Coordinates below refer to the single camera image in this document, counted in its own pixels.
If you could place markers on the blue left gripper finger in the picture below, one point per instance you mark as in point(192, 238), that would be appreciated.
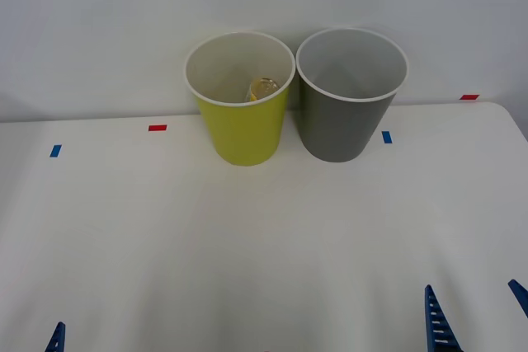
point(57, 339)

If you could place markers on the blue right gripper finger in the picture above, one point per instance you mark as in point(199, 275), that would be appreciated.
point(439, 327)
point(520, 296)

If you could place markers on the yellow label plastic bottle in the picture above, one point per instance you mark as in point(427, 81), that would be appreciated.
point(264, 88)

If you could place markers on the grey plastic bin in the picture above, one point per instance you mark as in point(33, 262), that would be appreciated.
point(342, 125)

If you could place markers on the yellow-green plastic bin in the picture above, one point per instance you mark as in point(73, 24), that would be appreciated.
point(247, 133)

